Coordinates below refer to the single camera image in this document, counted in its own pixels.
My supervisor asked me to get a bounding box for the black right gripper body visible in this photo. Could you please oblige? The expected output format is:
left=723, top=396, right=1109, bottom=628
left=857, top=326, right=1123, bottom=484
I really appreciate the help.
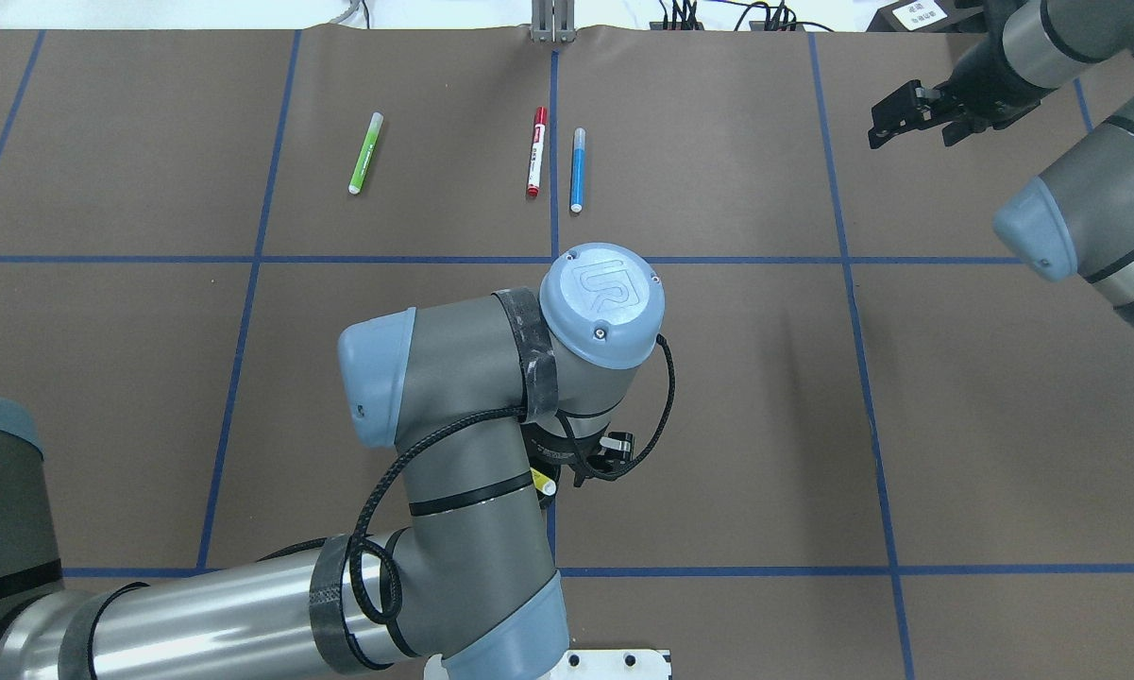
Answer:
left=938, top=42, right=1044, bottom=146

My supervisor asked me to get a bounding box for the blue marker pen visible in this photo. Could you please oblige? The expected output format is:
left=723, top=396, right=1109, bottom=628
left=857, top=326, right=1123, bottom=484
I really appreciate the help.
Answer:
left=569, top=127, right=587, bottom=214

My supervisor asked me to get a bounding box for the red capped white marker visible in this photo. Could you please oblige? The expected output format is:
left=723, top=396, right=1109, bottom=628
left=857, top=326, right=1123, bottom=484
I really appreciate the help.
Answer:
left=525, top=105, right=549, bottom=198

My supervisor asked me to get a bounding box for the yellow highlighter pen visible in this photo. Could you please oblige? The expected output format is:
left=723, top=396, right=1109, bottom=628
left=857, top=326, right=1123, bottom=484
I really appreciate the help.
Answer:
left=531, top=468, right=557, bottom=498

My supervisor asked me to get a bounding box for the green highlighter pen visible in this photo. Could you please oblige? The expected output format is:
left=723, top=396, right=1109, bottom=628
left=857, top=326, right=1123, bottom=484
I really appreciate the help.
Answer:
left=347, top=111, right=384, bottom=196

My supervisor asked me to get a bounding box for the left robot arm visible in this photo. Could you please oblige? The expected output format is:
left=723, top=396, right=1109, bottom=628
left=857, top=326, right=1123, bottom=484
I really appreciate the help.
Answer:
left=0, top=244, right=667, bottom=679

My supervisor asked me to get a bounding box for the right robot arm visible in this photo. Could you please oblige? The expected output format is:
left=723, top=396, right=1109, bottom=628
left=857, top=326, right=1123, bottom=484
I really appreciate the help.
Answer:
left=866, top=1, right=1134, bottom=329

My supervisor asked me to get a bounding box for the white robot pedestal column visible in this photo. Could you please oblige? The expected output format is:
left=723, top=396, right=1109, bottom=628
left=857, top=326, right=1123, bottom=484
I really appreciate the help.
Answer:
left=544, top=649, right=672, bottom=679

